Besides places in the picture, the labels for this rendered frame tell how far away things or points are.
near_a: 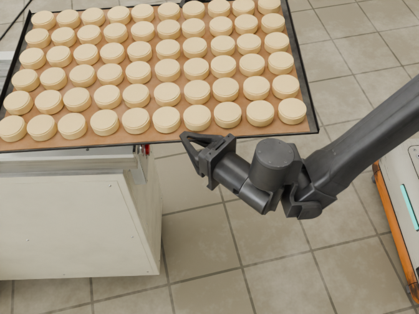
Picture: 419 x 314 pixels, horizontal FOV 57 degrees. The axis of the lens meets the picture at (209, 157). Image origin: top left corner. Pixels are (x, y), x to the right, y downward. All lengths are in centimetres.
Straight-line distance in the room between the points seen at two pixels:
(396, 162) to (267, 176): 119
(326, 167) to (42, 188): 63
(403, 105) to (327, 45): 193
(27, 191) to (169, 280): 82
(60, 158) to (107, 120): 17
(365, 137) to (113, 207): 65
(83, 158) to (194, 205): 97
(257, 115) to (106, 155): 32
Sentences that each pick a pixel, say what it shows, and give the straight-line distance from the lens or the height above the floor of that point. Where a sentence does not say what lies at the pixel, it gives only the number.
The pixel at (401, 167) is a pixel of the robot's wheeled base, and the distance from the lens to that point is 170.
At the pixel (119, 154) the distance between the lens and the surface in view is 82.
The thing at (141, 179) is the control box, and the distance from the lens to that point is 98.
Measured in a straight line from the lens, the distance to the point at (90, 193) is 96.
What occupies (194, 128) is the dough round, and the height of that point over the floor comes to 101.
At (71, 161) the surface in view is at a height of 88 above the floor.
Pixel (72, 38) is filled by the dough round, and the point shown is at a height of 100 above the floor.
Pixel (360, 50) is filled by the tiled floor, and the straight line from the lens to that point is 253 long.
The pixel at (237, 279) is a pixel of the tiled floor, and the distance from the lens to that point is 163.
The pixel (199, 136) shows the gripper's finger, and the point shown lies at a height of 101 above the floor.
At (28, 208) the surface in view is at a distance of 107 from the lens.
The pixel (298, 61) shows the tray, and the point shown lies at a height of 101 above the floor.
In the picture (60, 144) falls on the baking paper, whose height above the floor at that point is 99.
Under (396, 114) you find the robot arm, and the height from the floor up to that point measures 116.
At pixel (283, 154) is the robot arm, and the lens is 57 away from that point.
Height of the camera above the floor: 157
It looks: 57 degrees down
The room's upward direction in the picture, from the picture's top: straight up
